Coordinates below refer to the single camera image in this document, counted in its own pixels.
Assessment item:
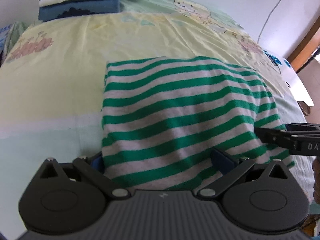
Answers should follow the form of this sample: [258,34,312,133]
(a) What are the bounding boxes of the blue patterned storage bag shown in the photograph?
[1,21,26,64]

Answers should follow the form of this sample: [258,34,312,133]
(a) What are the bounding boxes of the person's right hand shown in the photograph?
[312,157,320,188]

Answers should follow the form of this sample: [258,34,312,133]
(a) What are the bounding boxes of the green white striped garment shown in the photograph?
[101,56,295,190]

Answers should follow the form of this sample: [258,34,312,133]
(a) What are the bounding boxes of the teddy bear bed sheet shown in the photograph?
[0,0,315,205]

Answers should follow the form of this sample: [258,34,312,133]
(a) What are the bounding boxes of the blue folded garment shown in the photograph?
[38,0,120,22]

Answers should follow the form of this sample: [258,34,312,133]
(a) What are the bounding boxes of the brown wooden door frame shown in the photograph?
[287,17,320,72]

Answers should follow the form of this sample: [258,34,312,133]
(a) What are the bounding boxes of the white wall cable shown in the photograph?
[256,0,294,45]

